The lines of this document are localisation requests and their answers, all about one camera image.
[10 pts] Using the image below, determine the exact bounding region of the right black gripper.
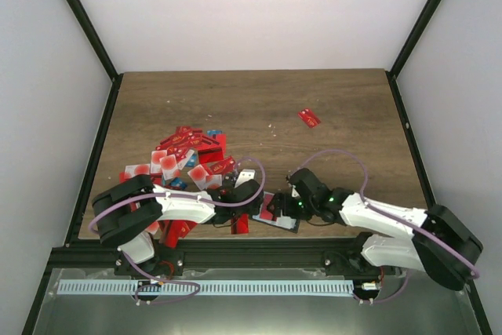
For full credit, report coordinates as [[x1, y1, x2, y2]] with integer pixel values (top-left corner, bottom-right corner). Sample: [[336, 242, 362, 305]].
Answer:
[[267, 193, 317, 221]]

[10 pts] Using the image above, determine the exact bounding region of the black leather card holder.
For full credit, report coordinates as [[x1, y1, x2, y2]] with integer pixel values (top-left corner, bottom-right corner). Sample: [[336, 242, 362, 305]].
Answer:
[[250, 191, 300, 233]]

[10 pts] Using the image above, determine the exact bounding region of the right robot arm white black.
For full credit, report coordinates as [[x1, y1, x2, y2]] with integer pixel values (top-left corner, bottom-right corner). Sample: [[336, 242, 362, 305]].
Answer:
[[266, 168, 483, 291]]

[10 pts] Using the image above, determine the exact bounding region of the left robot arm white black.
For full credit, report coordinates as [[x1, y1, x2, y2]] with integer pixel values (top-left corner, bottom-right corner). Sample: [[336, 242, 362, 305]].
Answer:
[[88, 170, 264, 276]]

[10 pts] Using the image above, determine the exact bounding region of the red VIP card centre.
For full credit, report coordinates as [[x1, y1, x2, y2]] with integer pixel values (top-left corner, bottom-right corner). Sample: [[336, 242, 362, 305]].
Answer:
[[209, 156, 236, 175]]

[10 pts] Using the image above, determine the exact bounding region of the red card black stripe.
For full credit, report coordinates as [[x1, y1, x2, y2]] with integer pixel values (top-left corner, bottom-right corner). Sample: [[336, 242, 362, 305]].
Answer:
[[231, 214, 249, 235]]

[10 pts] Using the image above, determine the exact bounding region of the blue card top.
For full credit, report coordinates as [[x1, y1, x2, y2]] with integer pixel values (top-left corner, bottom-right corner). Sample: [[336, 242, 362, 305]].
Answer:
[[206, 129, 223, 137]]

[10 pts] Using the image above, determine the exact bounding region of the white red circle card upper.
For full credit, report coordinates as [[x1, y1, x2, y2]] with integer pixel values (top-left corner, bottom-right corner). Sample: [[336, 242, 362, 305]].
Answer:
[[159, 155, 180, 180]]

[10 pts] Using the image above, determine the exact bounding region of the white red circle card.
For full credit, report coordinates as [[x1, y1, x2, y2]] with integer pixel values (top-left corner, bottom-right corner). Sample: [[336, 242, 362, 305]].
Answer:
[[159, 155, 180, 180], [123, 164, 151, 180]]

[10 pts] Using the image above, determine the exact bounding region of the red VIP card top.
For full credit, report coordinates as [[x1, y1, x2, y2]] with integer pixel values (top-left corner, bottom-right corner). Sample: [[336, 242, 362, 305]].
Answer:
[[155, 131, 194, 151]]

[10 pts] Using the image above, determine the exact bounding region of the lone red VIP card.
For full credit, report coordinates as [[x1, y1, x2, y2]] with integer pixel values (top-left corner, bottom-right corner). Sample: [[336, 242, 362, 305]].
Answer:
[[297, 108, 321, 129]]

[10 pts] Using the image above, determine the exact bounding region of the white red circle card left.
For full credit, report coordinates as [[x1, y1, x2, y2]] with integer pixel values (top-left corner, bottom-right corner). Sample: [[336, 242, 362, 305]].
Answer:
[[123, 164, 151, 180]]

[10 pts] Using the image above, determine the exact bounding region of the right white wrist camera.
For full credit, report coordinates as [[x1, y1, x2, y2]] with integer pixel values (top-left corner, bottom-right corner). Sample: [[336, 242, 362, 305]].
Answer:
[[286, 178, 300, 198]]

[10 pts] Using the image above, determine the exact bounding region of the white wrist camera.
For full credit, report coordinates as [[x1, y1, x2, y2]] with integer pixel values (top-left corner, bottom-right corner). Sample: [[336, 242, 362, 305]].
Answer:
[[235, 169, 256, 187], [286, 178, 300, 198]]

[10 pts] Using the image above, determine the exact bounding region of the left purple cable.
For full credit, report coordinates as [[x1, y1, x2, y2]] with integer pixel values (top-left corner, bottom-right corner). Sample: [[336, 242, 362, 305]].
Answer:
[[88, 156, 267, 307]]

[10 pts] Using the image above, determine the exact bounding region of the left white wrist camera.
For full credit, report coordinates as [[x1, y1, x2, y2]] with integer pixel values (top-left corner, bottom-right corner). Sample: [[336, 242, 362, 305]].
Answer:
[[235, 169, 256, 187]]

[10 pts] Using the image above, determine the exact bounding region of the black aluminium frame rail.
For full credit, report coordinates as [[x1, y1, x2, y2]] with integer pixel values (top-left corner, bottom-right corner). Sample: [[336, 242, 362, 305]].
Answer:
[[49, 232, 444, 278]]

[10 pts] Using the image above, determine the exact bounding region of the light blue slotted cable duct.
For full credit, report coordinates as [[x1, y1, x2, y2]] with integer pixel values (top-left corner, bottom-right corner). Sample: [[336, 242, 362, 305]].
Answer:
[[56, 279, 354, 297]]

